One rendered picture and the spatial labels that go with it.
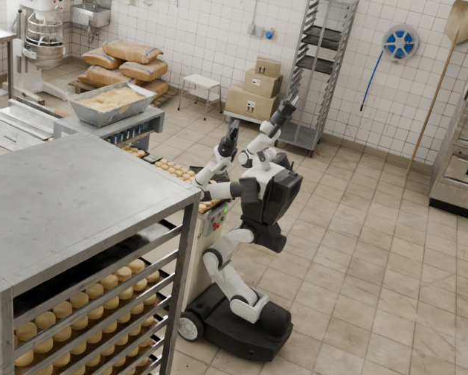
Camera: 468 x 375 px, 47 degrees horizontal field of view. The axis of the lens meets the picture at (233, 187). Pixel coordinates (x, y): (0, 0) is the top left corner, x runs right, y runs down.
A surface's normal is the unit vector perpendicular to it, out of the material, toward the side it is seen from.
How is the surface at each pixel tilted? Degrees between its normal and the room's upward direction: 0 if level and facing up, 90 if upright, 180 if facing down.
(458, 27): 82
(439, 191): 88
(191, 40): 90
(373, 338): 0
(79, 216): 0
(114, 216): 0
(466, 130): 90
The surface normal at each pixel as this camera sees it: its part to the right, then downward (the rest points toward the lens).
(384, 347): 0.18, -0.87
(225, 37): -0.36, 0.39
